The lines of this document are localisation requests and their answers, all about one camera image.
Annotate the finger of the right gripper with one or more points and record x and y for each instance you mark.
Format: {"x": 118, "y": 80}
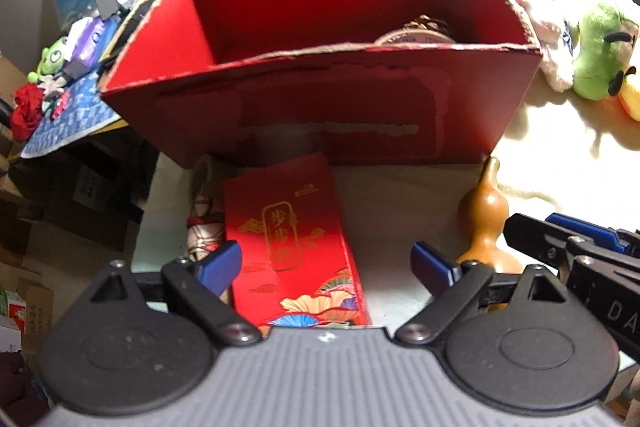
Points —
{"x": 554, "y": 245}
{"x": 619, "y": 240}

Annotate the red fabric flower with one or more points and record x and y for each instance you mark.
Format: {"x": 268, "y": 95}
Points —
{"x": 27, "y": 111}

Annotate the green and yellow plush toy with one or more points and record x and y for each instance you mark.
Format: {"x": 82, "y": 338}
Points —
{"x": 604, "y": 66}

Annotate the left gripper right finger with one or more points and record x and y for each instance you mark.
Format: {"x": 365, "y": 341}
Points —
{"x": 457, "y": 290}

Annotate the brown packing tape roll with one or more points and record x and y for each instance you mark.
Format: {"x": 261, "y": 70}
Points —
{"x": 413, "y": 35}

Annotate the purple toy box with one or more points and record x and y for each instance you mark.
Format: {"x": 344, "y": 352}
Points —
{"x": 87, "y": 40}

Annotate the red envelope packet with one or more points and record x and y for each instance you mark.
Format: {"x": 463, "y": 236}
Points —
{"x": 297, "y": 268}

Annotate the black framed picture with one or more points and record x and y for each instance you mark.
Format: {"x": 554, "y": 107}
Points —
{"x": 126, "y": 28}

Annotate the small green frog figure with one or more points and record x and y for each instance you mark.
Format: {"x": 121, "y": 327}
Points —
{"x": 51, "y": 62}

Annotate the brown wooden gourd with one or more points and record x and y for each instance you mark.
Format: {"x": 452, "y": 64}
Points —
{"x": 482, "y": 213}

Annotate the red cardboard box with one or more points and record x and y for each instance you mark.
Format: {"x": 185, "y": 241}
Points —
{"x": 263, "y": 81}

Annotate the blue patterned cloth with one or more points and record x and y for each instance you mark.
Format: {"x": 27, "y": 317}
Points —
{"x": 80, "y": 112}

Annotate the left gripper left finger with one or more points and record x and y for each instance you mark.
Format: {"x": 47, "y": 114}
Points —
{"x": 193, "y": 289}

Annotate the brown pine cone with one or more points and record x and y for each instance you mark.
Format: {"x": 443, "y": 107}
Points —
{"x": 429, "y": 23}

